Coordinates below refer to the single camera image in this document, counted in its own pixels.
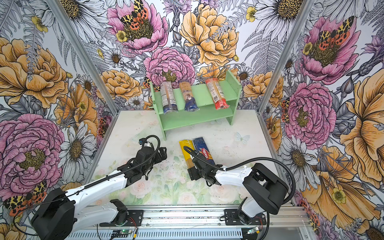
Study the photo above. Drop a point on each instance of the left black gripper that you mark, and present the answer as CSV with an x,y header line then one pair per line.
x,y
163,154

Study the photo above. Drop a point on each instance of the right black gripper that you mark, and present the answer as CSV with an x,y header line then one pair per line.
x,y
192,173

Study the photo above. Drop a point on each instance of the yellow Pastatime spaghetti bag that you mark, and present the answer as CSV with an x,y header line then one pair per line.
x,y
187,156

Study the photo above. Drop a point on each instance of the blue Barilla spaghetti box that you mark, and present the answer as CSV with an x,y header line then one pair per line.
x,y
201,146

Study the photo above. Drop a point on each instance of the clear grey label spaghetti bag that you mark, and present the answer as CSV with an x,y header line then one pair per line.
x,y
168,99

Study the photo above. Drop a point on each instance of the yellow blue spaghetti bag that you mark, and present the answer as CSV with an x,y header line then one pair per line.
x,y
190,101

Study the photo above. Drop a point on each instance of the red white label spaghetti bag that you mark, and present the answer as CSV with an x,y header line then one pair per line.
x,y
217,93

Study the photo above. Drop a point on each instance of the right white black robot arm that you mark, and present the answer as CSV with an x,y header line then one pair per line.
x,y
268,192

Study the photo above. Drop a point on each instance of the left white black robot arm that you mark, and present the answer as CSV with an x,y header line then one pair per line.
x,y
63,212

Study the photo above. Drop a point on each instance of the green wooden two-tier shelf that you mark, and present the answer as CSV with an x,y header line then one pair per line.
x,y
207,112

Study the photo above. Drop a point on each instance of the small green circuit board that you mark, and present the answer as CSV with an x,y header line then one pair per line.
x,y
121,234

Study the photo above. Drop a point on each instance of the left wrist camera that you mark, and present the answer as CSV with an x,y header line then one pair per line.
x,y
144,142

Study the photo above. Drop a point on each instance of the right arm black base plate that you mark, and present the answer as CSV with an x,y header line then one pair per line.
x,y
234,217

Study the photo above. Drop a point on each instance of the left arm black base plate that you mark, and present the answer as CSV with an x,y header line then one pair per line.
x,y
129,218

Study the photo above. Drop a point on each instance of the aluminium front rail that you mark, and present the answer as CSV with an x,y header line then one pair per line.
x,y
203,223

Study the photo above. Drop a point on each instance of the left aluminium corner post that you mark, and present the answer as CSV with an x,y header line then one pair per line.
x,y
70,31

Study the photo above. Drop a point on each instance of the aluminium corner post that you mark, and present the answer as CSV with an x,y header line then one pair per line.
x,y
303,15
70,31

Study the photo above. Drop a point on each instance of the right aluminium corner post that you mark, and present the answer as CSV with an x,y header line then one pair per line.
x,y
303,15

